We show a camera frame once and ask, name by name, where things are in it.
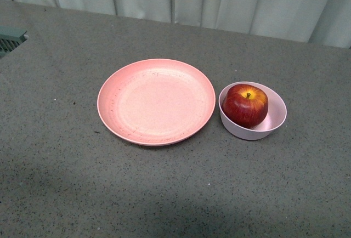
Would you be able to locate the pink round plate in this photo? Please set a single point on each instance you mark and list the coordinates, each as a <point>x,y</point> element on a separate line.
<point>156,102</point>

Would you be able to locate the green plastic basket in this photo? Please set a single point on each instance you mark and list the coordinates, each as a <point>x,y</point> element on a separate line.
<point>11,38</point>

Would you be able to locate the red yellow apple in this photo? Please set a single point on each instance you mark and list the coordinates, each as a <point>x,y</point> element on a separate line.
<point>245,105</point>

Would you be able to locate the pale pink bowl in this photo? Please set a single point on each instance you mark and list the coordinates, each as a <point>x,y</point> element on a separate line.
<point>275,117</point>

